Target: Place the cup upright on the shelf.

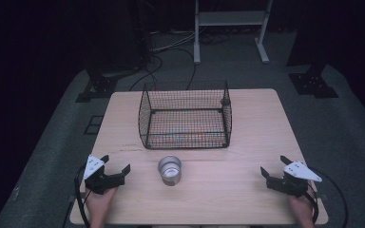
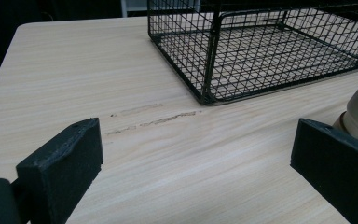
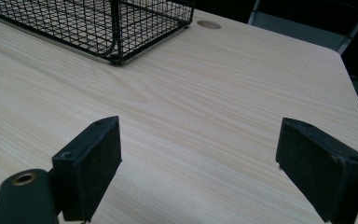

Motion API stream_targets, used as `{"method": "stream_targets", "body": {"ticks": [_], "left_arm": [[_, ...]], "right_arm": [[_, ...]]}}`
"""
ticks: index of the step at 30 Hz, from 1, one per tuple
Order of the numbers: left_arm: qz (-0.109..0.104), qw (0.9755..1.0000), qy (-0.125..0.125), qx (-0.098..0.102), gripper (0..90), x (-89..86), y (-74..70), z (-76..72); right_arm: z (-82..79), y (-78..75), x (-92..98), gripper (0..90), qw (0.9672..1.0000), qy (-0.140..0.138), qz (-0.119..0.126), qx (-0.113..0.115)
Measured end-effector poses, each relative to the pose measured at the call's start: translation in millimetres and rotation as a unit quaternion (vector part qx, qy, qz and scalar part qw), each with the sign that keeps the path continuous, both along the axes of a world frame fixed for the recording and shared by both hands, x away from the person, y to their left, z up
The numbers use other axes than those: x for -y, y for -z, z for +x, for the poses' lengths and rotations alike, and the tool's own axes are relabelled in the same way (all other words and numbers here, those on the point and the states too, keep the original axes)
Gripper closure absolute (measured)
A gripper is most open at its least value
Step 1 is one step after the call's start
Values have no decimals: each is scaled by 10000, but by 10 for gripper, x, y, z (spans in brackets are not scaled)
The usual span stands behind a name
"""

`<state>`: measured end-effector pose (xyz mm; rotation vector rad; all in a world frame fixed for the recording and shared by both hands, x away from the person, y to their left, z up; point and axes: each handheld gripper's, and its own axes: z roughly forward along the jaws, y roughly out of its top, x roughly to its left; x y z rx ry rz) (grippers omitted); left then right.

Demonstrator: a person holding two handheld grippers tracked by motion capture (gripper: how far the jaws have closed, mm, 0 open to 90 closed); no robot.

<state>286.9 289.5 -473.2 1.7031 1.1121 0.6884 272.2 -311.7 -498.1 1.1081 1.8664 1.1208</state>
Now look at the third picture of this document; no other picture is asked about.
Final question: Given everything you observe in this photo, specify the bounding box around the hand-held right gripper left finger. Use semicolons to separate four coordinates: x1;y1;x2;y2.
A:
51;115;123;224

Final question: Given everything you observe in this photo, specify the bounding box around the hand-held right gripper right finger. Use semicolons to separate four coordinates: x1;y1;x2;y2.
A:
275;117;358;224

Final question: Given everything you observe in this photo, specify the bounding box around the black wire mesh basket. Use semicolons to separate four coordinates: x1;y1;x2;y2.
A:
0;0;196;65

